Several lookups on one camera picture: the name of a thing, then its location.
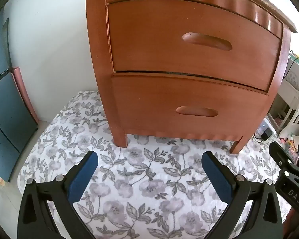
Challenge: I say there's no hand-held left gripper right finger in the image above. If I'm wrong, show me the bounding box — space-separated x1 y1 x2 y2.
201 151 282 239

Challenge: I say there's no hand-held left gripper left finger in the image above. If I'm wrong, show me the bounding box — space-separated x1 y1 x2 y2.
17 151 99 239

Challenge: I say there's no pile of colourful small things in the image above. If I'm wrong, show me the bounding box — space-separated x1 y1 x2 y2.
283 134 299 161

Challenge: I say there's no white power strip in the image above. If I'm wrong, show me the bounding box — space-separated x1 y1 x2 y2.
254 119 275 143

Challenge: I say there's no grey floral white blanket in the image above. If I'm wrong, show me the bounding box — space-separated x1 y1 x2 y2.
16 91 293 239

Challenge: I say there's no dark blue cabinet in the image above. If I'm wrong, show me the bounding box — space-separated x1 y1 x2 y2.
0 7 38 183

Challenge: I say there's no pink rolled mat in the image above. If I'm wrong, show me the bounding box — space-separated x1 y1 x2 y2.
11 66 39 125

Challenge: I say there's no wooden nightstand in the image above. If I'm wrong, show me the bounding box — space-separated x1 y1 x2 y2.
77 0 298 155

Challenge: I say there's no black cable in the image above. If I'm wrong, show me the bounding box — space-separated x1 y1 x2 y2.
285 50 299 80

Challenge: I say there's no wooden drawer with long handle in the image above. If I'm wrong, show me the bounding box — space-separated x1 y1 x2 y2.
106 0 283 91

